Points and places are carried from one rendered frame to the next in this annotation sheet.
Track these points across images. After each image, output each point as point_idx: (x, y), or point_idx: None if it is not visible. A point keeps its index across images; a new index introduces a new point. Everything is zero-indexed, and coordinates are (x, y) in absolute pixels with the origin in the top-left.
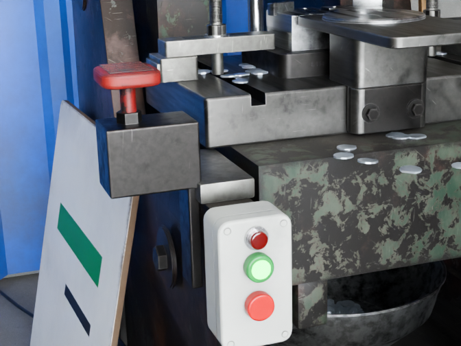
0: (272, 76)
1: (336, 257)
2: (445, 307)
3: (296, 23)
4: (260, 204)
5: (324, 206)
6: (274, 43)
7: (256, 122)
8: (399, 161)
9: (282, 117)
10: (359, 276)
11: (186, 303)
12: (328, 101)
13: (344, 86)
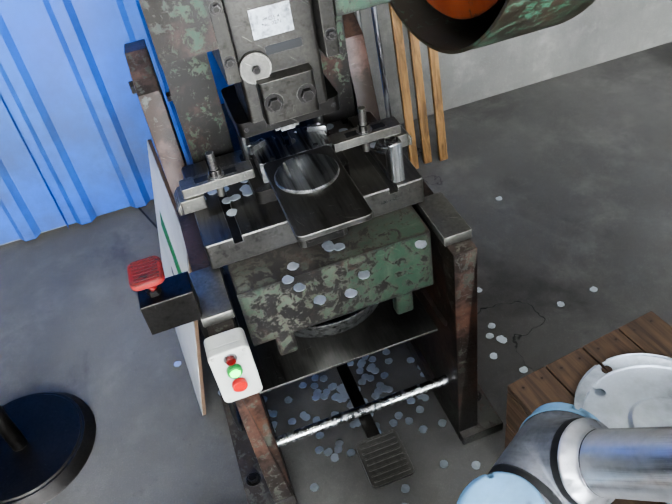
0: (253, 200)
1: (295, 322)
2: None
3: (263, 168)
4: (233, 332)
5: (282, 303)
6: (254, 174)
7: (239, 250)
8: (325, 272)
9: (255, 244)
10: None
11: None
12: (283, 229)
13: None
